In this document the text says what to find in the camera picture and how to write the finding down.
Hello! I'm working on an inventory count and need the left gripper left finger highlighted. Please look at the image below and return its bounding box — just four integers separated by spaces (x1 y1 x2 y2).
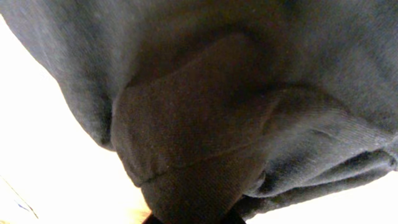
142 214 163 224

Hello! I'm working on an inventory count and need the black t-shirt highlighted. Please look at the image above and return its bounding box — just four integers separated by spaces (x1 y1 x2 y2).
1 0 397 223

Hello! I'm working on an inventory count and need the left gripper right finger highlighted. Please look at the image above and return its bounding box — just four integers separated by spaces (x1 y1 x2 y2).
222 209 246 224

